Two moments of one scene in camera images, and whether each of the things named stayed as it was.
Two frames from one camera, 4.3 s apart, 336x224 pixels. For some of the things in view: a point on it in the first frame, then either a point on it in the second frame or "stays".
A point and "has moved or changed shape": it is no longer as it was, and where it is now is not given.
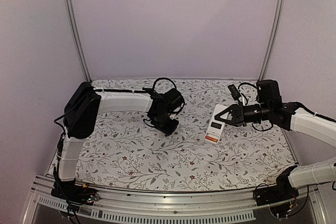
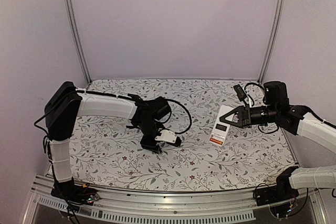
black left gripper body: x=164 y=126 to x=146 y=144
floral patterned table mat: x=123 y=149 stays
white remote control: x=216 y=126 has moved or changed shape
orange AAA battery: x=210 y=138 has moved or changed shape
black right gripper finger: x=231 y=109 to x=239 y=112
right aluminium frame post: x=282 y=1 stays
